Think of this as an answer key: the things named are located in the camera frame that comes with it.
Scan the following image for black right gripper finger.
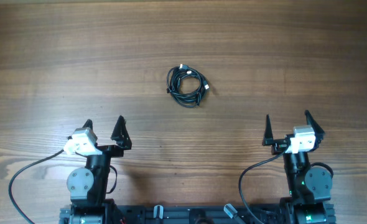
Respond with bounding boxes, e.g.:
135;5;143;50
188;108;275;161
262;114;274;146
304;110;325;146

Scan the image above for black USB cable bundle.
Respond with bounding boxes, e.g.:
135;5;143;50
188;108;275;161
165;63;210;109

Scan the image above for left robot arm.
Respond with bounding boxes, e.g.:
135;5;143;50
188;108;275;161
59;116;132;224

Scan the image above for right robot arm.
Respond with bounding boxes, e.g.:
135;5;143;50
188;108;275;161
262;111;337;224

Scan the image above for black right camera cable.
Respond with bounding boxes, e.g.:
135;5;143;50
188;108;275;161
238;147;292;224

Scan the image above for black camera cable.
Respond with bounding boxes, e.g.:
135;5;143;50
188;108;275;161
8;149;65;224
238;147;292;224

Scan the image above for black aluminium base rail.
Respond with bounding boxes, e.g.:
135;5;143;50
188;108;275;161
58;203;337;224

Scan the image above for black left camera cable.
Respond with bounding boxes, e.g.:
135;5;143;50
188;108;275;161
8;149;65;224

